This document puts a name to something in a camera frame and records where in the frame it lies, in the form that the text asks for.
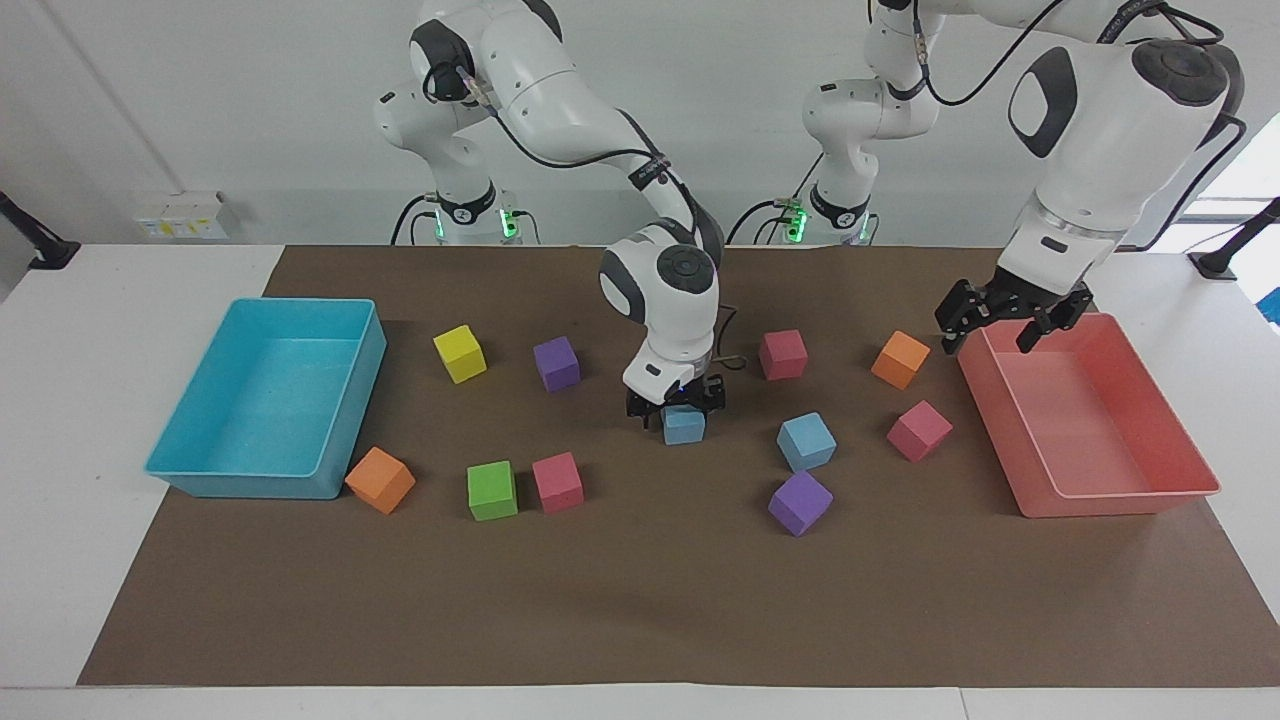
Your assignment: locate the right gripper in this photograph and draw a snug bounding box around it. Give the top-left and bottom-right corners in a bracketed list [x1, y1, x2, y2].
[626, 376, 729, 432]

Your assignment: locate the blue plastic bin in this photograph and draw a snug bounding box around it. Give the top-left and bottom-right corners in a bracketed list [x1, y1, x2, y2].
[145, 297, 388, 500]

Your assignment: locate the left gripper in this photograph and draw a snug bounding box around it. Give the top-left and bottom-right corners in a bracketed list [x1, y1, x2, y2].
[935, 267, 1095, 357]

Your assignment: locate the purple foam block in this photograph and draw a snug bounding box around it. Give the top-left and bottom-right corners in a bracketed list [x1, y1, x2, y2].
[768, 470, 834, 538]
[533, 336, 582, 393]

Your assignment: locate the green foam block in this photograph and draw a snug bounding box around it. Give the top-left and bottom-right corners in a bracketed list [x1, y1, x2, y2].
[467, 461, 519, 522]

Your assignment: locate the pink foam block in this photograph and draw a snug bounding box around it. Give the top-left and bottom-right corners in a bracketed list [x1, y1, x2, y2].
[759, 330, 809, 382]
[532, 452, 585, 515]
[886, 400, 954, 464]

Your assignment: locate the white wall socket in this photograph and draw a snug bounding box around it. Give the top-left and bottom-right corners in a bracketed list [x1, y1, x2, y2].
[132, 191, 230, 242]

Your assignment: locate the yellow foam block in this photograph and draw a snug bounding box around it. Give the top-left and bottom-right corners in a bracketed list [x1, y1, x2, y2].
[433, 325, 488, 385]

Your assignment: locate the black cable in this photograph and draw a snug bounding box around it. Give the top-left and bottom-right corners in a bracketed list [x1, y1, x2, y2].
[905, 0, 1249, 251]
[422, 60, 749, 371]
[724, 197, 803, 247]
[389, 193, 442, 247]

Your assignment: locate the pink plastic bin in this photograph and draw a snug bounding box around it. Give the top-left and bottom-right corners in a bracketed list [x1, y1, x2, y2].
[957, 312, 1222, 519]

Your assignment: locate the orange foam block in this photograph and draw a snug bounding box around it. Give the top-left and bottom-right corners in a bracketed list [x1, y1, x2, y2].
[345, 446, 417, 516]
[870, 331, 932, 391]

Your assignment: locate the blue foam block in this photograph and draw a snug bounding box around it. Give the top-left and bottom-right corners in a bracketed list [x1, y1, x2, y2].
[777, 412, 838, 473]
[662, 405, 707, 447]

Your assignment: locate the black stand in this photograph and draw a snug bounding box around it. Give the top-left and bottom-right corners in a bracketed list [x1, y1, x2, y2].
[1187, 197, 1280, 281]
[0, 191, 82, 272]

